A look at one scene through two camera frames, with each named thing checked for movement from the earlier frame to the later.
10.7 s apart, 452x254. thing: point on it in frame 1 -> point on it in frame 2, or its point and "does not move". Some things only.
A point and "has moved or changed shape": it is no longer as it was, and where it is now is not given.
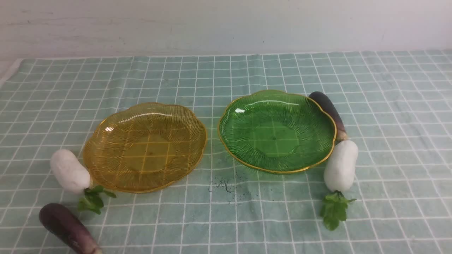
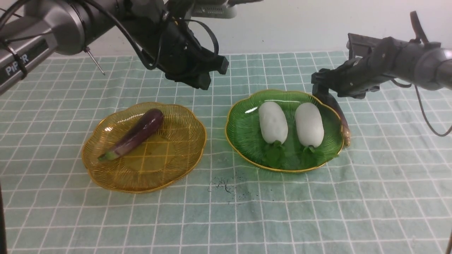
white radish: [72, 175] -> [273, 124]
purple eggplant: [68, 229] -> [148, 125]
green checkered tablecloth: [394, 106] does not move
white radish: [340, 175] -> [309, 126]
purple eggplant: [327, 105] has moved or changed shape
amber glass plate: [144, 148] does not move
